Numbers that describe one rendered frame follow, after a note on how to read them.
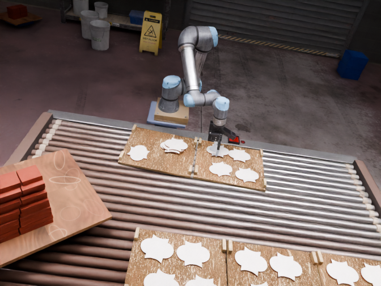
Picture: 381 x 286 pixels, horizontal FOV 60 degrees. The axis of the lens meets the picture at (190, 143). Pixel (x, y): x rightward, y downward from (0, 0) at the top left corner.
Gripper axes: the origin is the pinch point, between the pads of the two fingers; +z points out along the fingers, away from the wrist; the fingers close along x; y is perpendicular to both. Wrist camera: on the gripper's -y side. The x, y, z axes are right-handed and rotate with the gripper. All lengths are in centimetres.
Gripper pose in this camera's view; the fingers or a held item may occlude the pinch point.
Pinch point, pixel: (217, 150)
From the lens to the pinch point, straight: 202.4
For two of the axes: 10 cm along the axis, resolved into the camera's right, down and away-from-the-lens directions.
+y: -9.9, -1.3, 0.3
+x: -1.0, 6.0, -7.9
